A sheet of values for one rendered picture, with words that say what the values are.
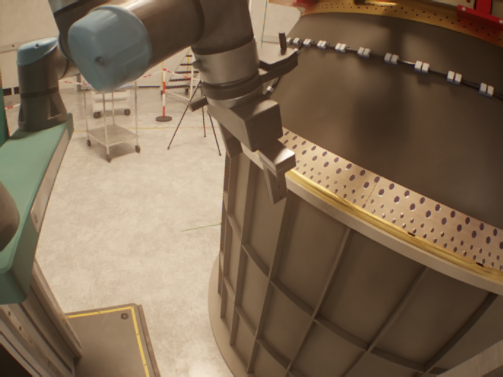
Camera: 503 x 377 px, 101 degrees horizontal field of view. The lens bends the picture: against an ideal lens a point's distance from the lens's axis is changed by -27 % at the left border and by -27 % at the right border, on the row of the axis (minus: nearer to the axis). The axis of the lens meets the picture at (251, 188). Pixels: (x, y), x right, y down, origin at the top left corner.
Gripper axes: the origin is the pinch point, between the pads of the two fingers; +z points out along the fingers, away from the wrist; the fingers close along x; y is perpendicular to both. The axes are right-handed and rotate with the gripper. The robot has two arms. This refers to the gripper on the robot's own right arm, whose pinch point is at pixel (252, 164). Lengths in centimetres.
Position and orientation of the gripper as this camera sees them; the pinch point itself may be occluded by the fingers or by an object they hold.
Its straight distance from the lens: 45.3
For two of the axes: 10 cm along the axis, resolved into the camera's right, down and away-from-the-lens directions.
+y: -8.4, 4.9, -2.4
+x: 5.2, 5.7, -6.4
